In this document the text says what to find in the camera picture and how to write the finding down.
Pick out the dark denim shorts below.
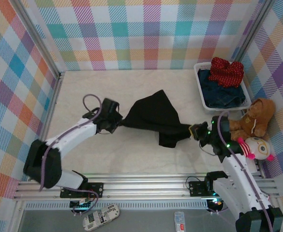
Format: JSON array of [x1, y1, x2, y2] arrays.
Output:
[[198, 69, 246, 103]]

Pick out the black skirt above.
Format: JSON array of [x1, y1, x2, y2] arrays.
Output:
[[121, 89, 193, 148]]

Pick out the red white-dotted skirt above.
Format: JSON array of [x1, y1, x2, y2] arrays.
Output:
[[208, 57, 244, 87]]

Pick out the white plastic basket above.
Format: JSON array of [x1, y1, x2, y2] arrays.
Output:
[[194, 62, 252, 114]]

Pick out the pink striped owl plush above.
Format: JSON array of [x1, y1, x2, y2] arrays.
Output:
[[237, 135, 276, 162]]

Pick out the brown teddy bear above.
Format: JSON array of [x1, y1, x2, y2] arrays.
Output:
[[228, 98, 277, 141]]

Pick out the small black electronics module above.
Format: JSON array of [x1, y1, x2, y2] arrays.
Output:
[[207, 198, 225, 214], [69, 199, 94, 211]]

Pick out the small white red-label box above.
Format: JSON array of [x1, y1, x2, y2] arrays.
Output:
[[174, 211, 187, 232]]

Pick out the crumpled printed pouch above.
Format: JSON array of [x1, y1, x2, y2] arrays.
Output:
[[82, 204, 121, 232]]

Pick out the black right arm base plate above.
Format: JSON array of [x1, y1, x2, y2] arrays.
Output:
[[188, 180, 219, 197]]

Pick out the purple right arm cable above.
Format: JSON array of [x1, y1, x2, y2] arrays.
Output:
[[217, 110, 275, 232]]

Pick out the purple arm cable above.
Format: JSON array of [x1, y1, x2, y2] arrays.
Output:
[[217, 110, 275, 232], [39, 93, 103, 216]]

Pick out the aluminium side rail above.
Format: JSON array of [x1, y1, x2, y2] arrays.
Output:
[[27, 72, 65, 182], [253, 161, 265, 181]]

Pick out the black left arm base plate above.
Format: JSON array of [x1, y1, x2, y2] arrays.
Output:
[[60, 182, 104, 199]]

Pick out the aluminium rail frame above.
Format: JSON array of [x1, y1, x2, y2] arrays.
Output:
[[12, 173, 279, 201]]

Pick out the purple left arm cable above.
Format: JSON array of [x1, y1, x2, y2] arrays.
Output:
[[39, 93, 103, 216]]

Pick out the slotted grey cable duct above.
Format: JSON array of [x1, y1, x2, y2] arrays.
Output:
[[25, 202, 209, 210]]

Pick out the aluminium corner post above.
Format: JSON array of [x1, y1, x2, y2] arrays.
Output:
[[230, 0, 279, 66], [9, 0, 65, 82]]

